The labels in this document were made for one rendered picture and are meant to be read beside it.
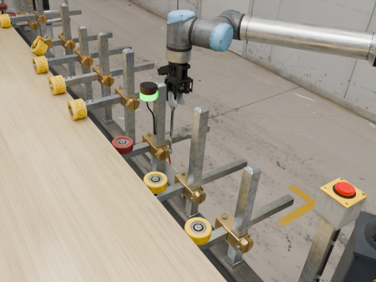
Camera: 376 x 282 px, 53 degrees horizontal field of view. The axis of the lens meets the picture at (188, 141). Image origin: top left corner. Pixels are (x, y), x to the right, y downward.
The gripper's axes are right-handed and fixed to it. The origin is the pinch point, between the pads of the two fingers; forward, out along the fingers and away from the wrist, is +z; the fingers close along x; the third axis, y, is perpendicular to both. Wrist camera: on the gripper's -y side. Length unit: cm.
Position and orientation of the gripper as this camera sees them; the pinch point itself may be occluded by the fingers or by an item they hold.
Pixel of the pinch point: (172, 106)
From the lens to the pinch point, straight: 148.8
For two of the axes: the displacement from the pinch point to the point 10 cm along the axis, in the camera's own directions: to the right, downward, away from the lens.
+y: 5.6, 5.0, -6.6
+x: 8.3, -2.7, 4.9
